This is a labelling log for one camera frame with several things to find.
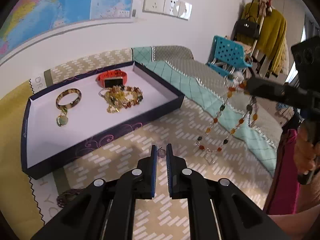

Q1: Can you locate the teal grey quilt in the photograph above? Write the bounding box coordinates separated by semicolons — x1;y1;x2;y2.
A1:
132;46;282;175

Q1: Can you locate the green jade pendant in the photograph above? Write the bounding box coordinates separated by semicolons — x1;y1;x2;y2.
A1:
56;107;68;127

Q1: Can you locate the white wall socket panel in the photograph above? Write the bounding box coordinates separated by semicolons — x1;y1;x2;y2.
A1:
143;0;193;20

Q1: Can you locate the mustard yellow coat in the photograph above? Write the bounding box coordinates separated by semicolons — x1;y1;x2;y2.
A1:
236;2;287;76

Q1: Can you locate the blue plastic chair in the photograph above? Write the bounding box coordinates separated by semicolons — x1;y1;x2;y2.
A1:
207;35;252;77

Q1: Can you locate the dark red beaded necklace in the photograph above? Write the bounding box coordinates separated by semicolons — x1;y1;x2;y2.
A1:
56;188;85;209

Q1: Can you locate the orange smart watch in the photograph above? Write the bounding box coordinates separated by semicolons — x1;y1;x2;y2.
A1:
96;69;127;88

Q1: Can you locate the patterned beige bed sheet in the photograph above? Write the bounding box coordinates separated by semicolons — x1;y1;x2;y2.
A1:
31;49;273;239

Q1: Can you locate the yellow bed blanket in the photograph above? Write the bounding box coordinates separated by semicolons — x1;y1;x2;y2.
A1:
1;81;44;239

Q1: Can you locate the colourful wall map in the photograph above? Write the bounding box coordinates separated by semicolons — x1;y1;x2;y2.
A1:
1;0;133;57

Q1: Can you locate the person's right hand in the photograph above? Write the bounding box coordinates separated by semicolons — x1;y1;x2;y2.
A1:
293;124;319;174

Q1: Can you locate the black handbag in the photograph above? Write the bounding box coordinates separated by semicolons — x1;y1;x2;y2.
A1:
235;19;260;40

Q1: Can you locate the yellow amber bead necklace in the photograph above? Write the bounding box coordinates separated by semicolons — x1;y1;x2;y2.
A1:
98;85;133;114

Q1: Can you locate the navy jewelry box tray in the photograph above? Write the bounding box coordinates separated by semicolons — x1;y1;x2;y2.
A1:
21;61;184;179

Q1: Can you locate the gold tortoise bangle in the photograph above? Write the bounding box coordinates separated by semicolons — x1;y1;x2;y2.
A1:
55;88;82;109

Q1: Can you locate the multicolour agate bead necklace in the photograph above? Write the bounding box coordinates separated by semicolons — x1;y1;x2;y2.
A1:
195;73;259;164

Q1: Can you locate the white coat rack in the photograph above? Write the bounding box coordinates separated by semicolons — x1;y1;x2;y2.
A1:
249;0;278;58

